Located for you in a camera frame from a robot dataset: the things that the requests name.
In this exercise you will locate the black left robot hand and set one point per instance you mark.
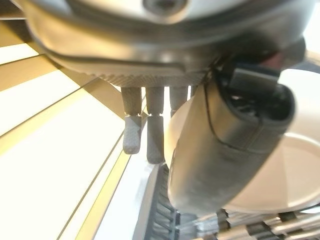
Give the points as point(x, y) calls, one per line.
point(140, 37)

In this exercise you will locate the white round plate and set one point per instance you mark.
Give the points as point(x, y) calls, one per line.
point(282, 180)

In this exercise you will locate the white dishwasher body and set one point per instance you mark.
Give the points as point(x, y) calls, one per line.
point(143, 207)

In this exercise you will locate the grey dishwasher rack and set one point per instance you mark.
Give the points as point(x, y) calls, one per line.
point(165, 220)

